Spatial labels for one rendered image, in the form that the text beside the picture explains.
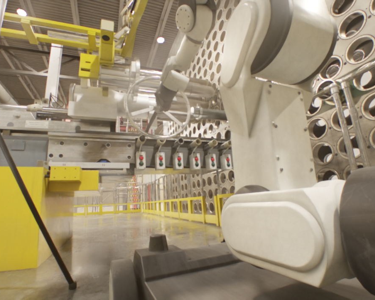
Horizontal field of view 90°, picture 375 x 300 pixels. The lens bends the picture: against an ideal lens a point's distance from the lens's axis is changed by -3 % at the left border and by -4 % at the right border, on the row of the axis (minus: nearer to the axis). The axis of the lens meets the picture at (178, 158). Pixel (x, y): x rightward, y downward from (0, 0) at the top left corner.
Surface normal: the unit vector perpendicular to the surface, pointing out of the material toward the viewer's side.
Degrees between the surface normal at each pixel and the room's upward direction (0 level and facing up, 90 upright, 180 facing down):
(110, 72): 90
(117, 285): 43
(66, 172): 90
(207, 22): 118
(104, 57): 134
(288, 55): 156
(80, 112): 90
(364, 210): 68
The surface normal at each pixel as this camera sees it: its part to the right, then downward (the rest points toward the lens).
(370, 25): -0.94, -0.02
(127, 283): 0.23, -0.87
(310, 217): -0.46, -0.54
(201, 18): 0.68, 0.29
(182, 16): -0.72, 0.43
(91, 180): 0.33, -0.22
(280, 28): -0.43, 0.30
